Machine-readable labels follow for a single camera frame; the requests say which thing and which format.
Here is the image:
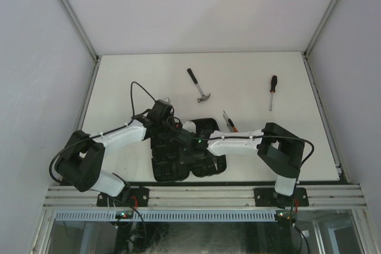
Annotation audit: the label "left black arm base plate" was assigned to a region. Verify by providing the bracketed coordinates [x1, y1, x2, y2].
[96, 186, 149, 208]

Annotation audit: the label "small orange black precision screwdriver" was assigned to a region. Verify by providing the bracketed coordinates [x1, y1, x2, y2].
[227, 118, 238, 133]

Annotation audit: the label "orange handled needle-nose pliers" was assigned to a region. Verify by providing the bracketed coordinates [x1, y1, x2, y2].
[212, 157, 218, 171]

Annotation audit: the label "blue slotted cable duct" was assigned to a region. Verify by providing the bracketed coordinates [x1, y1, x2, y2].
[54, 209, 276, 222]

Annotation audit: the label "right black camera cable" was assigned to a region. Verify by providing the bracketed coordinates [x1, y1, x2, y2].
[166, 116, 316, 195]

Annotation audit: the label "left black camera cable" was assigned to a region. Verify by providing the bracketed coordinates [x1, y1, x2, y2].
[49, 81, 158, 183]

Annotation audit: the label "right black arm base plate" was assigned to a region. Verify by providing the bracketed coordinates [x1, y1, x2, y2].
[254, 187, 310, 209]

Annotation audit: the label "black camera cable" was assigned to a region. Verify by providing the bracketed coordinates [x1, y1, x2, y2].
[49, 81, 158, 183]
[166, 116, 316, 195]

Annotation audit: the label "black handled claw hammer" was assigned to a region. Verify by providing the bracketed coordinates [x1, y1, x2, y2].
[187, 68, 211, 103]

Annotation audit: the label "black orange handled screwdriver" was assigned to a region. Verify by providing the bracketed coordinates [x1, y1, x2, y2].
[269, 75, 277, 111]

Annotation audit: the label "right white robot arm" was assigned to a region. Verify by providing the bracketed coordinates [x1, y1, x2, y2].
[171, 123, 308, 206]

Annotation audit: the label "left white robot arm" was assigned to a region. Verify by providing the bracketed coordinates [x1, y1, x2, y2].
[49, 99, 173, 206]

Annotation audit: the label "black plastic tool case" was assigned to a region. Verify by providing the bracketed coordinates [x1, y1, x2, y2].
[150, 127, 227, 183]

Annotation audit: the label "aluminium front frame rail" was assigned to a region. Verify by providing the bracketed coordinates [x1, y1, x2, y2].
[43, 185, 367, 209]

